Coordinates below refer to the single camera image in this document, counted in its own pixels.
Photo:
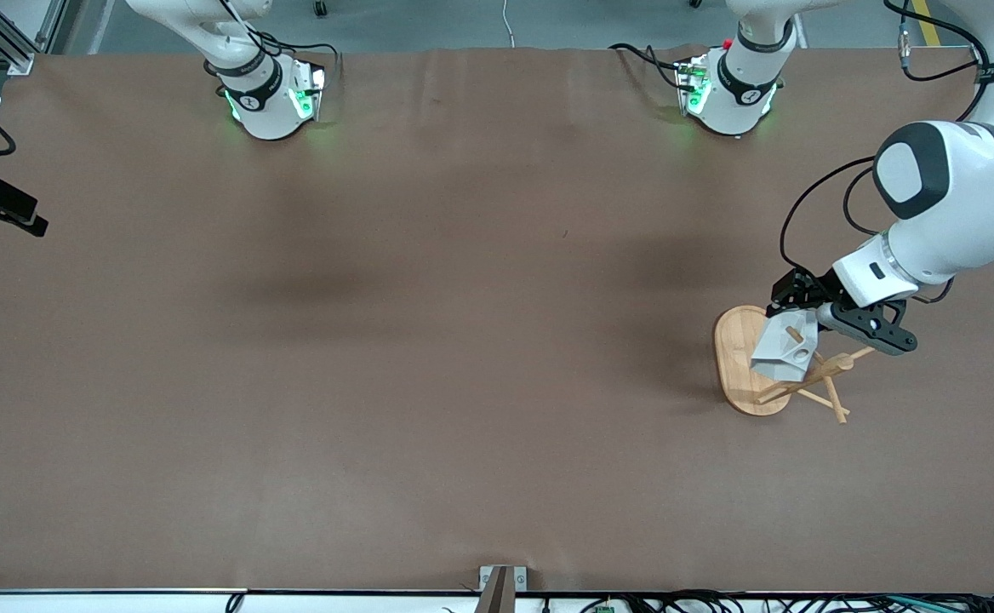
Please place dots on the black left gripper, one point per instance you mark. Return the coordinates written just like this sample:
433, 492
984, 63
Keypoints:
808, 289

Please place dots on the base connector box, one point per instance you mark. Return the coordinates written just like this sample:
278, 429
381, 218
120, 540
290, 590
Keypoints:
691, 81
314, 81

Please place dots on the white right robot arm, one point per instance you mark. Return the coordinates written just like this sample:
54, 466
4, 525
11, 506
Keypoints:
259, 111

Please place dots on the left base connector box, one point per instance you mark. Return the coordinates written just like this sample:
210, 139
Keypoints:
691, 81

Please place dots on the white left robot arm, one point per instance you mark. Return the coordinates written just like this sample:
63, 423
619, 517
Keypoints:
948, 213

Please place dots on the white faceted cup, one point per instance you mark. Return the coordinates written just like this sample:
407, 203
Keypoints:
778, 353

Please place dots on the aluminium frame profile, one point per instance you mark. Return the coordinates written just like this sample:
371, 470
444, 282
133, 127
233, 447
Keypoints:
8, 47

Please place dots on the right base connector box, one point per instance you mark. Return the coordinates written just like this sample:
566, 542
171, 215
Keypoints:
314, 81

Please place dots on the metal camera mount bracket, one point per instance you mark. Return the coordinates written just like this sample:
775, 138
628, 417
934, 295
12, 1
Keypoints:
501, 587

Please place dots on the brown table cover sheet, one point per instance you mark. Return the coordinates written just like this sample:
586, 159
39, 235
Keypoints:
497, 383

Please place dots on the wooden cup rack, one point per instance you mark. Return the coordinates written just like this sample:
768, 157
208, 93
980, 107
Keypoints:
739, 358

